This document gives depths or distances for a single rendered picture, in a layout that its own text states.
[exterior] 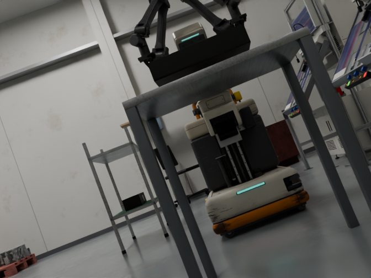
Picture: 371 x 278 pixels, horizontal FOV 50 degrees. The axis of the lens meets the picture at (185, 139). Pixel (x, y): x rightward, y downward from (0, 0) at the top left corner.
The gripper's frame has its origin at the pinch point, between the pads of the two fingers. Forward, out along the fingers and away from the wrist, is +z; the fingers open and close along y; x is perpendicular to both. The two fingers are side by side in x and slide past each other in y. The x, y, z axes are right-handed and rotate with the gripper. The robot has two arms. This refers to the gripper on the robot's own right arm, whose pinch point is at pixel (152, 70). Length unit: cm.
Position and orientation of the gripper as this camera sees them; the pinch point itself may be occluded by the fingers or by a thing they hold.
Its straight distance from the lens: 234.3
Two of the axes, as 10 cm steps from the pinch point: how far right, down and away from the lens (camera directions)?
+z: 3.5, 9.3, -1.0
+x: 1.0, 0.7, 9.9
